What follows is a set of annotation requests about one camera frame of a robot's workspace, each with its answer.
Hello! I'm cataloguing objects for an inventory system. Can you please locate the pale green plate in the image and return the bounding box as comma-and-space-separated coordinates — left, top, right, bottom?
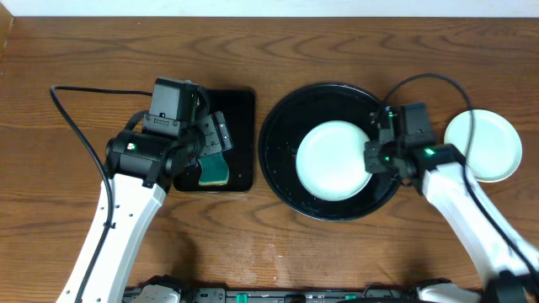
444, 109, 522, 183

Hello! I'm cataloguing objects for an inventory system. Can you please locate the black round tray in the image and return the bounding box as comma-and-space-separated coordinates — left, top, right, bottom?
258, 83, 401, 221

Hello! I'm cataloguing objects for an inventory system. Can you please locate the yellow plate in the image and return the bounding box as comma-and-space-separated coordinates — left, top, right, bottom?
465, 143, 522, 183

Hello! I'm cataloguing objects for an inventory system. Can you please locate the black rectangular tray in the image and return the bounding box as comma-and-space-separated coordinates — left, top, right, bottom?
173, 89, 256, 192

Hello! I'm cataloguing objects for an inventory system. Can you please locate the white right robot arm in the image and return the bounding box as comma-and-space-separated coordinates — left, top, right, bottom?
364, 104, 538, 302

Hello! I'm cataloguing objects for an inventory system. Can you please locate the green yellow sponge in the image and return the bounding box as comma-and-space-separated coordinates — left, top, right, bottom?
199, 153, 230, 186

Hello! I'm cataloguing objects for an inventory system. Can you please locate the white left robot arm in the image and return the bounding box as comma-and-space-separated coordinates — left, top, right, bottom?
58, 111, 233, 302

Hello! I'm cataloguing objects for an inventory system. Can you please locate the light blue plate with stain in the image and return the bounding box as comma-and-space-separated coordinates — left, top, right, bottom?
296, 120, 371, 202

